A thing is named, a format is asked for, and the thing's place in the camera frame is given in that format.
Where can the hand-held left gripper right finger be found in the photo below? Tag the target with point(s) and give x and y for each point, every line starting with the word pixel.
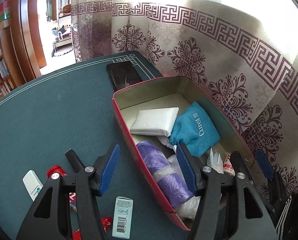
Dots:
pixel 186 172

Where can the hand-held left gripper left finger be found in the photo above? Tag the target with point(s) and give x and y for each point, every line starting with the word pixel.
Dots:
pixel 109 170

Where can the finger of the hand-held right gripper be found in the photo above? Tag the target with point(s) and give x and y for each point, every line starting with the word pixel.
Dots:
pixel 262 162
pixel 239 162

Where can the purple trash bag roll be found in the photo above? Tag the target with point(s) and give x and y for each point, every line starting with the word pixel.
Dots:
pixel 161 170

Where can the teal fabric pouch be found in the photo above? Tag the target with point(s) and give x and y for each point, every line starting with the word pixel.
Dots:
pixel 196 130

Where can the white tissue pack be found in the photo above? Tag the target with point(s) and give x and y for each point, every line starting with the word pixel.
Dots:
pixel 154 120

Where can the red rectangular box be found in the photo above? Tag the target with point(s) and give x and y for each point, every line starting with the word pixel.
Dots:
pixel 201 92

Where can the green felt desktop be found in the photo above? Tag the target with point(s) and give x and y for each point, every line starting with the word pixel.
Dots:
pixel 64 120

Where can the white green barcode carton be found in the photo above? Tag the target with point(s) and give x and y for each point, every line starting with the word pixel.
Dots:
pixel 122 217

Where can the red snack packet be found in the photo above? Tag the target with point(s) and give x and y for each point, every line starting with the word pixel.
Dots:
pixel 106 223

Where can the black smartphone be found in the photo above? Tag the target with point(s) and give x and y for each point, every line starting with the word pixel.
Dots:
pixel 121 75

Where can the patterned curtain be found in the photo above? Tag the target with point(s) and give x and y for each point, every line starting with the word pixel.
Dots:
pixel 214 42

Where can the wooden bookshelf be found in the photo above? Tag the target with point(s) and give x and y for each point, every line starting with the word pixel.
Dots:
pixel 4 55

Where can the brown wooden door frame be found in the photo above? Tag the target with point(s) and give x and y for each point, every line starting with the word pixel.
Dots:
pixel 26 30

